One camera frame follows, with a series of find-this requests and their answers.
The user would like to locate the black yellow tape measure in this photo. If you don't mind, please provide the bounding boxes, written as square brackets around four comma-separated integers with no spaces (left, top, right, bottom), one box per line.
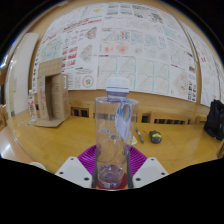
[148,130,163,145]

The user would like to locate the clear white-capped water bottle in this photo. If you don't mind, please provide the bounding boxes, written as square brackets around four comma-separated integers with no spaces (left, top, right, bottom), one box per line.
[94,77,140,190]

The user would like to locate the paper posters on wall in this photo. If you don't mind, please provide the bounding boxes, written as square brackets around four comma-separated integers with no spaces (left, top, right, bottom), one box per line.
[31,1,224,108]

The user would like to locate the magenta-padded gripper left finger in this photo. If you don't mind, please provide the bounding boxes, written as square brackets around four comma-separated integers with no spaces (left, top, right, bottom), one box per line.
[54,144,98,189]

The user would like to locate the dark marker pen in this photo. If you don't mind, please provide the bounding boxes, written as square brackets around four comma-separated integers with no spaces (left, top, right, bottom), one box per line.
[134,127,145,144]

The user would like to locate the brown cardboard box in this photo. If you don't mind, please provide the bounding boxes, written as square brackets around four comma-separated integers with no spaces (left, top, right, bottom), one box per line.
[33,56,72,128]

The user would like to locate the black backpack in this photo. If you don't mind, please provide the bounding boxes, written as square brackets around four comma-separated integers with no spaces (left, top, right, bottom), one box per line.
[203,99,224,142]

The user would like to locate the small red-labelled bottle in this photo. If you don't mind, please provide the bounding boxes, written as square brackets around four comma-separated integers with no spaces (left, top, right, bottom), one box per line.
[27,89,38,118]

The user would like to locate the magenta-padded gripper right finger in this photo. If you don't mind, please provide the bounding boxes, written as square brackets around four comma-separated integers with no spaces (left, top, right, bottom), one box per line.
[126,145,170,190]

